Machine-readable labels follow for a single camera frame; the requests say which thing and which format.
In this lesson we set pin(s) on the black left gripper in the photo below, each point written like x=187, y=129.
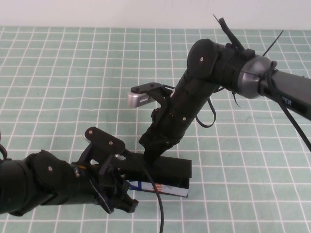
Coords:
x=107, y=187

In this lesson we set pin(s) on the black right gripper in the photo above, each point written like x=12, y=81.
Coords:
x=172, y=128

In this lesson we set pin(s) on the black folding glasses case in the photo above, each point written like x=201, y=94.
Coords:
x=175, y=167

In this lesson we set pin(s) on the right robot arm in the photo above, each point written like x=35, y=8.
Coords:
x=291, y=92

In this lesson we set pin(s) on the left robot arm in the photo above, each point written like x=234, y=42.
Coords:
x=19, y=179

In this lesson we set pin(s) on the green white checkered tablecloth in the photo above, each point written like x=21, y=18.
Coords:
x=73, y=72

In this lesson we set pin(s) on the long black zip tie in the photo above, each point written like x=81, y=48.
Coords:
x=273, y=43

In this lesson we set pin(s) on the black left camera bracket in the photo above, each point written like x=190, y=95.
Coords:
x=90, y=155

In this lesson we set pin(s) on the black camera bracket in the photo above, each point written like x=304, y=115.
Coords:
x=162, y=97
x=90, y=155

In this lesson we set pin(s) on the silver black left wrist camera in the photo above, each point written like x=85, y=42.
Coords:
x=104, y=140

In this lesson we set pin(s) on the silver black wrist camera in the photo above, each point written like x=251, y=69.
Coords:
x=104, y=140
x=138, y=99

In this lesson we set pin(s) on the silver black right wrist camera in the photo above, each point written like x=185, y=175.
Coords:
x=138, y=99

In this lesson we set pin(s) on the black right camera bracket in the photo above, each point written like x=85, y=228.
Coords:
x=162, y=97

